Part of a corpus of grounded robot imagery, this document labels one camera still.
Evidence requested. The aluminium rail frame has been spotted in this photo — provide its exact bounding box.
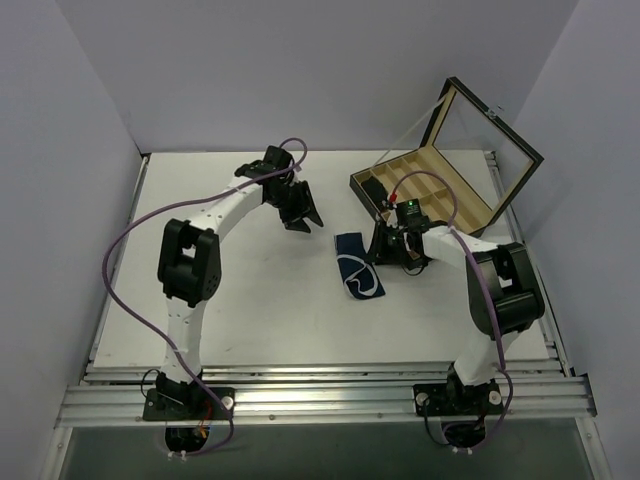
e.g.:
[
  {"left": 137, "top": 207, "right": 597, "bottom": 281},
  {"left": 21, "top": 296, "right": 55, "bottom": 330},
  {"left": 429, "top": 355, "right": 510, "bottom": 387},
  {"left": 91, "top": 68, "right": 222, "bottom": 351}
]
[{"left": 59, "top": 150, "right": 611, "bottom": 479}]

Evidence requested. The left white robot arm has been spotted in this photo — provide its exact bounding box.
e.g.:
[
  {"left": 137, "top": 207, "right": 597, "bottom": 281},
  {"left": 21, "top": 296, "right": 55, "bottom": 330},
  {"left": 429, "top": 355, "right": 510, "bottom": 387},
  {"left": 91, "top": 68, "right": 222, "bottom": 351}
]
[{"left": 143, "top": 145, "right": 324, "bottom": 421}]

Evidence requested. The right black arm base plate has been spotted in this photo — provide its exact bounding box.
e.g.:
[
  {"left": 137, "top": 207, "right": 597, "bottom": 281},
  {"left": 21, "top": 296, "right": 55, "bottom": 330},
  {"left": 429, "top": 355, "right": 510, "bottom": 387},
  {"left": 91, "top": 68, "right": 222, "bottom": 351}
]
[{"left": 412, "top": 382, "right": 504, "bottom": 417}]

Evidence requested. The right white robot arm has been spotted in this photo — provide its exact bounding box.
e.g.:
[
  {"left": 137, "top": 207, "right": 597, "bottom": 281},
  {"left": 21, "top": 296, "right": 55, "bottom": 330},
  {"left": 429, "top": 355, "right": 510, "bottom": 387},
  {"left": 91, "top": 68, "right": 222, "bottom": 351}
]
[{"left": 369, "top": 198, "right": 545, "bottom": 413}]

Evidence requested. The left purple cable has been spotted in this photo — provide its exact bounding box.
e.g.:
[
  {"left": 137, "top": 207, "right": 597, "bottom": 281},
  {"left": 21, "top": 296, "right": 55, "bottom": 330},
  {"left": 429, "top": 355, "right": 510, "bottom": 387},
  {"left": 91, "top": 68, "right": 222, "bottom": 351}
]
[{"left": 101, "top": 138, "right": 309, "bottom": 459}]

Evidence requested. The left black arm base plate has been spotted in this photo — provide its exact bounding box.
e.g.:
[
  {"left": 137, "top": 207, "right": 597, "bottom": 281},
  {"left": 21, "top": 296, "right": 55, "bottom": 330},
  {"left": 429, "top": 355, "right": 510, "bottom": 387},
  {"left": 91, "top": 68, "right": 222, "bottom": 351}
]
[{"left": 142, "top": 388, "right": 227, "bottom": 422}]

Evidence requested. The navy blue underwear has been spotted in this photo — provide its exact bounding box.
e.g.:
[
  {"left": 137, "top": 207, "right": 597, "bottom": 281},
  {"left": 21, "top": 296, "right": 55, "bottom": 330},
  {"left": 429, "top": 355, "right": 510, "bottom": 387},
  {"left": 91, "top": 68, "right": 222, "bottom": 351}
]
[{"left": 334, "top": 232, "right": 386, "bottom": 301}]

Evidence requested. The black rolled cloth in box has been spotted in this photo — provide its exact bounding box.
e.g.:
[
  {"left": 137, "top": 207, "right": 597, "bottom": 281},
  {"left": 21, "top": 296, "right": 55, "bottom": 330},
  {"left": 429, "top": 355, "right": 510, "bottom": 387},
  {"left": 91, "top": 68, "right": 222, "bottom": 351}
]
[{"left": 361, "top": 177, "right": 389, "bottom": 212}]

